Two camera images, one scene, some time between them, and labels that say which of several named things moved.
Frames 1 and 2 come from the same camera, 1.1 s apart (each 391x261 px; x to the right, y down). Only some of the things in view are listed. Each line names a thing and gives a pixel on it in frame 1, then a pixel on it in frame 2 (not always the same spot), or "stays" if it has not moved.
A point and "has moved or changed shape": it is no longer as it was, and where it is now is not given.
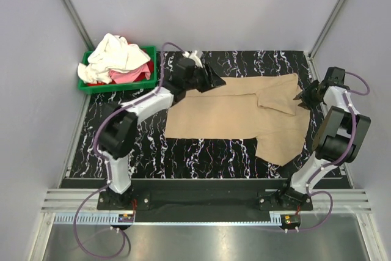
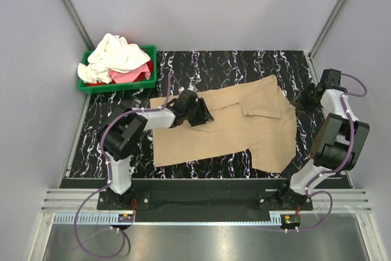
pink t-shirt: (121, 77) stays
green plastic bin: (93, 88) stays
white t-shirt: (114, 53) stays
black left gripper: (212, 81) to (203, 115)
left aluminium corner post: (71, 8) stays
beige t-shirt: (267, 108) has moved or changed shape
